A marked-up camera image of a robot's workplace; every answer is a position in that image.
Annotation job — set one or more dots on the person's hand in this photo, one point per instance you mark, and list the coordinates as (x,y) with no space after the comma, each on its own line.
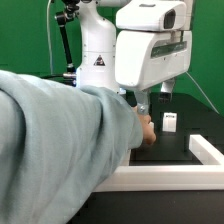
(149,136)

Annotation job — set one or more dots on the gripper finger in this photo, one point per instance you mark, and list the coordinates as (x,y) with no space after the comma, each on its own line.
(166,90)
(143,103)

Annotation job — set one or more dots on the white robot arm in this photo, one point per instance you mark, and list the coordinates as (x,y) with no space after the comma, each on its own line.
(99,39)

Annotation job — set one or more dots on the white front barrier wall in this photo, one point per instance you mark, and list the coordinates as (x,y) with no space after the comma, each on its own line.
(207,176)

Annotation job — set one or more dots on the grey green sleeved forearm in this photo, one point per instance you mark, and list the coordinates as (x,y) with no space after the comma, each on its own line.
(57,144)

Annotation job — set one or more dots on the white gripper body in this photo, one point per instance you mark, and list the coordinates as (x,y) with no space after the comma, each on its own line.
(145,59)

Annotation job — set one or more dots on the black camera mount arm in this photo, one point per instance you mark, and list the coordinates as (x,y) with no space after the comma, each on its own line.
(62,18)

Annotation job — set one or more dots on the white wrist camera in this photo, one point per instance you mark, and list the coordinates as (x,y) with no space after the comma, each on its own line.
(152,15)

